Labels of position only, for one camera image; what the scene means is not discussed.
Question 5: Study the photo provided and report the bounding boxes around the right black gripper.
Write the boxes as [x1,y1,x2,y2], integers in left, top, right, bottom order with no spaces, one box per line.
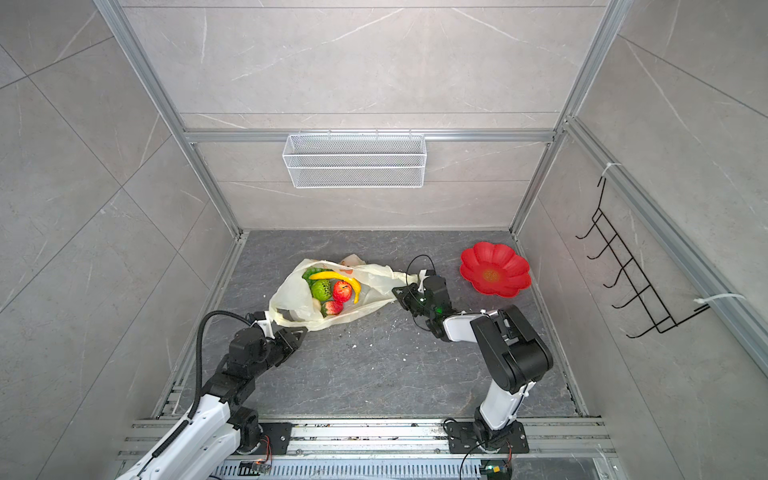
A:
[392,283,437,321]

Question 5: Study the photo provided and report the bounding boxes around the cream plastic bag orange print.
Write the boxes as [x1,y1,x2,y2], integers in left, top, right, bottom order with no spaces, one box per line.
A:
[266,259,419,332]

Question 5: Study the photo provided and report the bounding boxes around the red flower-shaped plastic bowl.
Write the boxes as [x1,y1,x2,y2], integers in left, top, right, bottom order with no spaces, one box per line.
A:
[459,242,532,298]

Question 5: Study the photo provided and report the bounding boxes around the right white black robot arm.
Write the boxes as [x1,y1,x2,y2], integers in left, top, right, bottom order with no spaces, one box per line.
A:
[392,270,554,443]

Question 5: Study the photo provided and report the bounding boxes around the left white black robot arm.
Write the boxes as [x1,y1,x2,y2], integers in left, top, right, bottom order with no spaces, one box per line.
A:
[120,310,308,479]

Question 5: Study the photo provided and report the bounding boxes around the red fake strawberry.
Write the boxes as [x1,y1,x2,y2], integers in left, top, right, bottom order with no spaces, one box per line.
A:
[321,300,344,317]

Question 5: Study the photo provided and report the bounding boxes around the green fake fruit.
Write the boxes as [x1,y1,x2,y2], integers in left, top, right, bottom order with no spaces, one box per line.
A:
[302,267,333,303]

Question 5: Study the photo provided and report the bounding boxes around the red fake apple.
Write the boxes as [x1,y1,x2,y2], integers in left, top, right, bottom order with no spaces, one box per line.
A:
[332,280,354,303]

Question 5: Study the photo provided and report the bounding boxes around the yellow fake banana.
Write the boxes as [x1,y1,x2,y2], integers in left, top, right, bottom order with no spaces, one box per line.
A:
[309,271,362,303]

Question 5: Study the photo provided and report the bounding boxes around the white zip tie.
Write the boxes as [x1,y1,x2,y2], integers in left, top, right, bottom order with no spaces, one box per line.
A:
[693,293,746,305]

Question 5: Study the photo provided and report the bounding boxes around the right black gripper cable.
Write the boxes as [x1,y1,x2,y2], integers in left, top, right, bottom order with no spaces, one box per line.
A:
[404,254,438,332]

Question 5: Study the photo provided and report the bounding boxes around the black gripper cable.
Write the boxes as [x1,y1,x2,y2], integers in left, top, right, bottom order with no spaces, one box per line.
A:
[404,254,438,332]
[187,310,256,421]

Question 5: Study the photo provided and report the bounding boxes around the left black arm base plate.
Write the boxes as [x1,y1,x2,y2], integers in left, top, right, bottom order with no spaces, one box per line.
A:
[236,422,293,456]

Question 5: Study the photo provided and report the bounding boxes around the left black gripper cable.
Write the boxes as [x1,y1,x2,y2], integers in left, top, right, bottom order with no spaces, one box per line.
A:
[187,310,256,421]

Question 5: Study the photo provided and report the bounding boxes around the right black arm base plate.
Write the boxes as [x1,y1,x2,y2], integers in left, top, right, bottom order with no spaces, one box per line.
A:
[442,418,530,454]

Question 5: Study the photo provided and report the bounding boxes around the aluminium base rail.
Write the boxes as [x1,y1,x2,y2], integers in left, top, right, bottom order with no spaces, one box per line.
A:
[205,417,626,479]

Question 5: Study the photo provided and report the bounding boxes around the white wire mesh basket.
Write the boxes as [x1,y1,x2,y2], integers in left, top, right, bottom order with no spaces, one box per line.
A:
[282,133,428,189]

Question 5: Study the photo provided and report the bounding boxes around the black wire hook rack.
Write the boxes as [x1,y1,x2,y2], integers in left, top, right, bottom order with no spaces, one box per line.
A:
[575,177,711,340]

